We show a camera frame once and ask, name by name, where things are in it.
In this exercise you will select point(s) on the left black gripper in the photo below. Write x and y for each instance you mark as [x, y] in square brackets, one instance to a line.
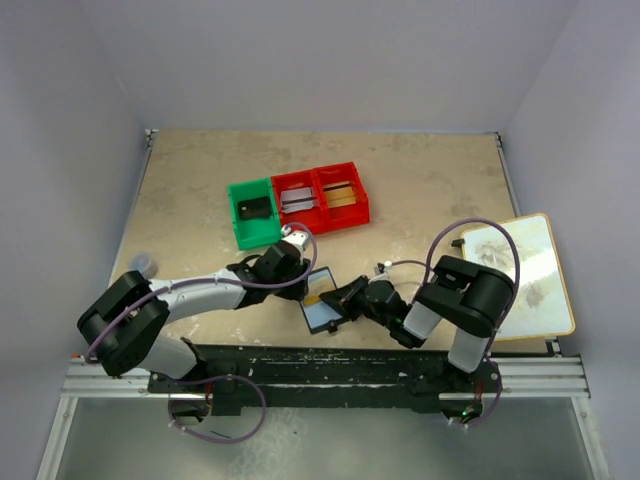
[295, 292]

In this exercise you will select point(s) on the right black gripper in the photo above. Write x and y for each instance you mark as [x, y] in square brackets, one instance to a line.
[343, 298]

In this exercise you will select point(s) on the black leather card holder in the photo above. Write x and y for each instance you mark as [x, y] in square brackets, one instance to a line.
[320, 317]

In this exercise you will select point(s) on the gold card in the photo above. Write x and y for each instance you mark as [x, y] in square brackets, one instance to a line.
[311, 300]

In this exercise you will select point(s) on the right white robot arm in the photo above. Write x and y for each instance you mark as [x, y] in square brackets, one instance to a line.
[472, 297]

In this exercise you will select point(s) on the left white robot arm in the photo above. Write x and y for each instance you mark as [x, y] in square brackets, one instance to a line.
[123, 327]

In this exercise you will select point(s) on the black card holder in bin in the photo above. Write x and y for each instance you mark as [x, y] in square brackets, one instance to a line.
[255, 208]

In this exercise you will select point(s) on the silver cards stack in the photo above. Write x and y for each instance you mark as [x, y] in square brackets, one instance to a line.
[296, 200]

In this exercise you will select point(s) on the gold cards stack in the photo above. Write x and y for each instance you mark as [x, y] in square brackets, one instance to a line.
[342, 194]

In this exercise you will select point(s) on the green plastic bin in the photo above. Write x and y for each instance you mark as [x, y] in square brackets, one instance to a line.
[257, 233]

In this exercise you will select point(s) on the right red plastic bin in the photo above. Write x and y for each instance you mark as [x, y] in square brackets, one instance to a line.
[349, 216]

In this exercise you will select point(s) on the red plastic bin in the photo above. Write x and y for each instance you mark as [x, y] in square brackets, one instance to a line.
[349, 216]
[316, 219]

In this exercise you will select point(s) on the middle red plastic bin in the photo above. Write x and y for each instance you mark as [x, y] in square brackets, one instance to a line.
[316, 219]

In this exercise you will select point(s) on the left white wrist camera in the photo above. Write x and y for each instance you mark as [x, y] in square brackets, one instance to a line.
[297, 235]

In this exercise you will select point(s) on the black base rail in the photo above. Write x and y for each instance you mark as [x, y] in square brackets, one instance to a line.
[418, 380]

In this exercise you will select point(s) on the white board wooden frame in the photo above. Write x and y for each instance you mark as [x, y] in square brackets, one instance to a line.
[542, 307]

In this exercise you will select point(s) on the aluminium frame profile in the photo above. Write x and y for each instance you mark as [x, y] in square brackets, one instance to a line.
[557, 377]

